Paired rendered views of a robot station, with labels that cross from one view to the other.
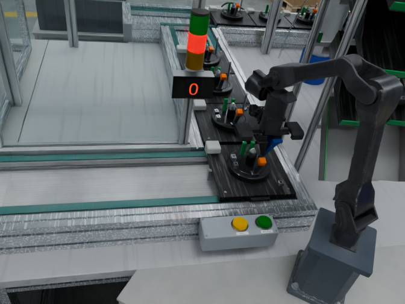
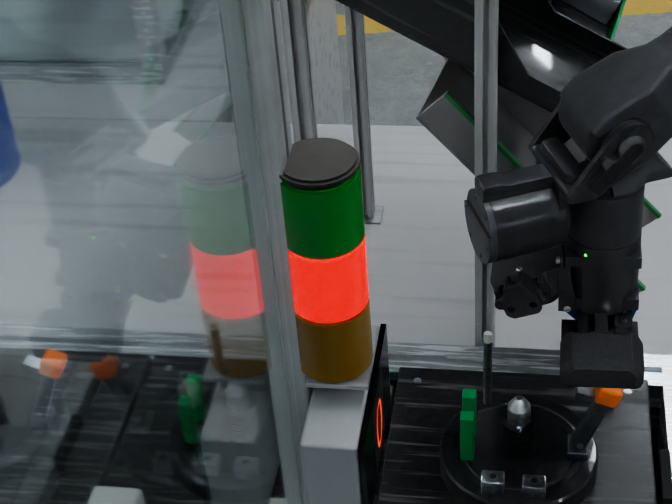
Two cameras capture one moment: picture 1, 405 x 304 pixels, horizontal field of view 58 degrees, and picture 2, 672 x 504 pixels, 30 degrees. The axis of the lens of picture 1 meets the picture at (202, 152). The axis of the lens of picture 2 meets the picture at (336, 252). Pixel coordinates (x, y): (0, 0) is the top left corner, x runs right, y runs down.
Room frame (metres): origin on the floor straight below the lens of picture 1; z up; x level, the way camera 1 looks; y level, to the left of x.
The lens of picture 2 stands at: (0.66, 0.60, 1.81)
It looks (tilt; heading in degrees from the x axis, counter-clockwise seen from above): 37 degrees down; 298
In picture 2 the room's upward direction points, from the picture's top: 5 degrees counter-clockwise
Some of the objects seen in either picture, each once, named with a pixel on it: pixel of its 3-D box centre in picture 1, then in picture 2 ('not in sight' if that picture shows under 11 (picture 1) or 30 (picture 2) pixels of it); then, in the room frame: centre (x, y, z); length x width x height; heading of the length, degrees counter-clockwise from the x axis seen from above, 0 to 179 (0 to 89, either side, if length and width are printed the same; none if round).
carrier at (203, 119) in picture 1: (231, 111); not in sight; (1.14, -0.08, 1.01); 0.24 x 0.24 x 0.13; 16
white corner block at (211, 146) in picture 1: (212, 149); not in sight; (0.96, -0.03, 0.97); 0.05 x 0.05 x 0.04; 16
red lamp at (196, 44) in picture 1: (196, 41); (327, 268); (0.96, 0.06, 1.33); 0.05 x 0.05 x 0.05
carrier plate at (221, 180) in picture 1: (248, 169); (517, 470); (0.90, -0.15, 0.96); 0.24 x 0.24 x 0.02; 16
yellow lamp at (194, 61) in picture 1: (194, 58); (332, 329); (0.96, 0.06, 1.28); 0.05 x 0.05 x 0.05
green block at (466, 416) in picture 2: (243, 148); (467, 435); (0.93, -0.13, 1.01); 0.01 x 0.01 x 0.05; 16
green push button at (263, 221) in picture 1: (263, 222); not in sight; (0.69, -0.20, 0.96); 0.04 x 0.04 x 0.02
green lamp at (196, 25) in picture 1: (199, 22); (321, 202); (0.96, 0.06, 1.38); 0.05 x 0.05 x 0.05
